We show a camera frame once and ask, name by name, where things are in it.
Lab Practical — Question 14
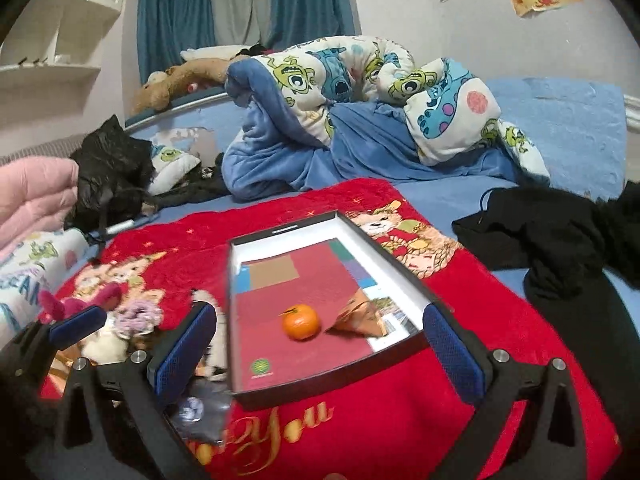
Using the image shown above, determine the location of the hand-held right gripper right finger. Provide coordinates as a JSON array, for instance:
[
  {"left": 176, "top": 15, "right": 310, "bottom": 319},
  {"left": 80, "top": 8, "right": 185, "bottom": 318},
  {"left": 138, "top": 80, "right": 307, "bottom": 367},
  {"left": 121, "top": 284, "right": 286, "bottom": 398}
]
[{"left": 423, "top": 303, "right": 589, "bottom": 480}]

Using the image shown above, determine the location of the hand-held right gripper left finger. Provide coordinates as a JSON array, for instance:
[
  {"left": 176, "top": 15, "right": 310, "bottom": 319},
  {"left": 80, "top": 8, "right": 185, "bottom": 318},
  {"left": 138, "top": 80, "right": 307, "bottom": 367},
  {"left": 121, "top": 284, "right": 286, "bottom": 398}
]
[{"left": 52, "top": 302, "right": 218, "bottom": 480}]

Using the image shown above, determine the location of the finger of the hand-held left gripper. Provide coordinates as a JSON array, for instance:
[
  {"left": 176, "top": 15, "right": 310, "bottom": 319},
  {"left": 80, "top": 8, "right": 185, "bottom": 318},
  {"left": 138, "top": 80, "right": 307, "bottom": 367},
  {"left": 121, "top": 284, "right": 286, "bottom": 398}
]
[{"left": 46, "top": 304, "right": 109, "bottom": 352}]

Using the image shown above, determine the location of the black shallow box red lining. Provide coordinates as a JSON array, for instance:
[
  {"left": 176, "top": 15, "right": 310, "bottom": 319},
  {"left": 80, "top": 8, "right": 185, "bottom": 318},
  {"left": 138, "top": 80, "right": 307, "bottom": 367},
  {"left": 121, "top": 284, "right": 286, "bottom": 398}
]
[{"left": 227, "top": 211, "right": 443, "bottom": 408}]

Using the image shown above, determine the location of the pink plush item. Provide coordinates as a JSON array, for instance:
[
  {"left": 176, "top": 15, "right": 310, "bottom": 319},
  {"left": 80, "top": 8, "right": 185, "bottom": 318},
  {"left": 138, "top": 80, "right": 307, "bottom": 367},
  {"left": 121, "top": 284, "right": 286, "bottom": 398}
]
[{"left": 39, "top": 282, "right": 124, "bottom": 326}]

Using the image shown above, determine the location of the white fluffy item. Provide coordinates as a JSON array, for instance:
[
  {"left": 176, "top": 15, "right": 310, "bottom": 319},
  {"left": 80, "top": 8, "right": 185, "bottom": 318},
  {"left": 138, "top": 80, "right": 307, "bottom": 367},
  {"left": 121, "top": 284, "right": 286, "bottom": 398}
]
[{"left": 80, "top": 329, "right": 132, "bottom": 367}]

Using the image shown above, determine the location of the clear plastic bag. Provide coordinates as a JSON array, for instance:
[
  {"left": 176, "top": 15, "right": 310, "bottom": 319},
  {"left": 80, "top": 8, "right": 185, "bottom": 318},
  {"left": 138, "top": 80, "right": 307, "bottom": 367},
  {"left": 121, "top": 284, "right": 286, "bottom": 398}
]
[{"left": 167, "top": 379, "right": 234, "bottom": 445}]

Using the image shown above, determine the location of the purple crochet scrunchie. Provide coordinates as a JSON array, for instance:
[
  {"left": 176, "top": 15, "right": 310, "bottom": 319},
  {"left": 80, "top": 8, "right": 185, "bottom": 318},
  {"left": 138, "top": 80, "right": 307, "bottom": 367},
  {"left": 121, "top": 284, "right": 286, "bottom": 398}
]
[{"left": 112, "top": 297, "right": 164, "bottom": 337}]

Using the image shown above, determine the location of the white printed cloth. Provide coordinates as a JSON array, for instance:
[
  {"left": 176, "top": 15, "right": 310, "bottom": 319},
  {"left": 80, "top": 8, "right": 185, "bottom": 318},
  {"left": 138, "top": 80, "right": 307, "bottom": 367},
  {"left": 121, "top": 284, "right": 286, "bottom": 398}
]
[{"left": 0, "top": 227, "right": 104, "bottom": 346}]

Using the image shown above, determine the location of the red printed blanket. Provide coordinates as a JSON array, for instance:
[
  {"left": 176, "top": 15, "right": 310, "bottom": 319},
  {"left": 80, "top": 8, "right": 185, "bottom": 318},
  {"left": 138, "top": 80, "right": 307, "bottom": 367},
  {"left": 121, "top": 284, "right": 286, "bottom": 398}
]
[{"left": 40, "top": 177, "right": 623, "bottom": 480}]

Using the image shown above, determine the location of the gold triangular snack packet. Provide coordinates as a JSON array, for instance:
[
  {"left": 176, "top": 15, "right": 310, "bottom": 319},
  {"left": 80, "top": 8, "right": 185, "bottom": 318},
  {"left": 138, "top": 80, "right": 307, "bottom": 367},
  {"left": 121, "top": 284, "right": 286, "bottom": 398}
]
[{"left": 325, "top": 287, "right": 389, "bottom": 337}]

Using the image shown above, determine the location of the silver black stick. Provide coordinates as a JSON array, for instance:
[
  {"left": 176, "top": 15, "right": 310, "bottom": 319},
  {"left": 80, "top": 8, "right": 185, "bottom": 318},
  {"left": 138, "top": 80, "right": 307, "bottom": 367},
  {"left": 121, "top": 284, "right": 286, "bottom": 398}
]
[{"left": 82, "top": 216, "right": 162, "bottom": 247}]

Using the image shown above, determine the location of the tangerine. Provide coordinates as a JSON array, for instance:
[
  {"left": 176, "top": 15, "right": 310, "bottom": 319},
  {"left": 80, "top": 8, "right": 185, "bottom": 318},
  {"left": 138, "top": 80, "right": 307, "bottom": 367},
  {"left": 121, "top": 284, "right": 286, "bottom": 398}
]
[{"left": 281, "top": 304, "right": 321, "bottom": 342}]

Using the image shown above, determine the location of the pink quilt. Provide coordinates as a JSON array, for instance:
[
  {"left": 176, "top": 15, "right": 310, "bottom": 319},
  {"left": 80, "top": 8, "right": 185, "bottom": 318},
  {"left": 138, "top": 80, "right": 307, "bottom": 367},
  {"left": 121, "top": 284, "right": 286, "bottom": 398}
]
[{"left": 0, "top": 157, "right": 81, "bottom": 251}]

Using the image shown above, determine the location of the black clothing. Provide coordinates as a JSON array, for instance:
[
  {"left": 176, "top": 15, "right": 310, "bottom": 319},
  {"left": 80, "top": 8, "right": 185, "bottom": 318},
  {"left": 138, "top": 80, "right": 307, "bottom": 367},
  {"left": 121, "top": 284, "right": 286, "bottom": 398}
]
[{"left": 452, "top": 185, "right": 640, "bottom": 461}]

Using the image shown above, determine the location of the dark garment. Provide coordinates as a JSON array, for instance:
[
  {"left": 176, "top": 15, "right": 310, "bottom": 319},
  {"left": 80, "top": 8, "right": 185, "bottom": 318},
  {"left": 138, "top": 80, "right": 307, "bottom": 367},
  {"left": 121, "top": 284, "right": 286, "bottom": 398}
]
[{"left": 150, "top": 152, "right": 238, "bottom": 211}]

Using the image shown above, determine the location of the black plastic bag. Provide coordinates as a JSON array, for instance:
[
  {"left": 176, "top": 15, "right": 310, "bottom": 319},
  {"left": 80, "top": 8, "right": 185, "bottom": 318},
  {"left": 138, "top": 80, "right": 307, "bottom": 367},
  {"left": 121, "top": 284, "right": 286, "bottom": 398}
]
[{"left": 67, "top": 115, "right": 156, "bottom": 231}]

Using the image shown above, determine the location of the monster print pillow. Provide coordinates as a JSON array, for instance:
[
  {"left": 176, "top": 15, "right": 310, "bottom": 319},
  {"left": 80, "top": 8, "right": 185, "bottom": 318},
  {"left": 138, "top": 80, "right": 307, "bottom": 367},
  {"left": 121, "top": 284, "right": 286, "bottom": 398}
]
[{"left": 147, "top": 142, "right": 202, "bottom": 197}]

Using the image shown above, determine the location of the bed with blue sheet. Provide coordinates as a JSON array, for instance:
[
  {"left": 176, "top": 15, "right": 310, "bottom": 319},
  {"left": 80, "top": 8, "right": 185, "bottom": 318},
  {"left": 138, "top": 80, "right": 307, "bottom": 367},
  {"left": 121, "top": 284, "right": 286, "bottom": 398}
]
[{"left": 124, "top": 77, "right": 640, "bottom": 311}]

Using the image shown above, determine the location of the brown teddy bear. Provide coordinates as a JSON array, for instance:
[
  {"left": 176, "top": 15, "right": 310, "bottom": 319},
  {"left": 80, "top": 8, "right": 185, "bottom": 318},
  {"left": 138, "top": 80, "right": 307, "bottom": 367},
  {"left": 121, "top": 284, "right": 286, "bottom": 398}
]
[{"left": 131, "top": 57, "right": 236, "bottom": 113}]

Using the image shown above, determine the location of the monster print blue quilt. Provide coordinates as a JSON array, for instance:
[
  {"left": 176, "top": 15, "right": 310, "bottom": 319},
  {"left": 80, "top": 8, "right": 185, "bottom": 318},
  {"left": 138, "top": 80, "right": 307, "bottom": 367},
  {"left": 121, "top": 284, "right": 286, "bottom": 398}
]
[{"left": 222, "top": 35, "right": 551, "bottom": 196}]

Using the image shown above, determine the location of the white plush toy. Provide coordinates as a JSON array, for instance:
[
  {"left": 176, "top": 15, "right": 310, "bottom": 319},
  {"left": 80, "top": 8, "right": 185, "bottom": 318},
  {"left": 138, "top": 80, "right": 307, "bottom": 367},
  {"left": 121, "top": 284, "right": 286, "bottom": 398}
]
[{"left": 180, "top": 45, "right": 247, "bottom": 62}]

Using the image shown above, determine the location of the teal curtain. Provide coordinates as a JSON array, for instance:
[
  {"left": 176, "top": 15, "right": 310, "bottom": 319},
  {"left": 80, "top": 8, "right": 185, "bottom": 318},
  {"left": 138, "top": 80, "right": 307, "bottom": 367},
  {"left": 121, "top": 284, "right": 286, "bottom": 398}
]
[
  {"left": 137, "top": 0, "right": 217, "bottom": 83},
  {"left": 270, "top": 0, "right": 362, "bottom": 50}
]

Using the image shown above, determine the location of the grey curtain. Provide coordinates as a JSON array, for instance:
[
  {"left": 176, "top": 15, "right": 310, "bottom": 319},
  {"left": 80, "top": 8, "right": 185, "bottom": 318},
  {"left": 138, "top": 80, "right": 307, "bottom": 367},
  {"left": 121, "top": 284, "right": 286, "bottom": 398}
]
[{"left": 207, "top": 0, "right": 277, "bottom": 47}]

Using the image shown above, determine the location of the white wall shelf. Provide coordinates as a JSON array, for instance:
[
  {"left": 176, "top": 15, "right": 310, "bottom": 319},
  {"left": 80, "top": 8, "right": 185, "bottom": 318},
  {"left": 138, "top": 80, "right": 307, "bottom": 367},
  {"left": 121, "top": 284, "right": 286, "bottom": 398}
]
[{"left": 0, "top": 0, "right": 135, "bottom": 122}]

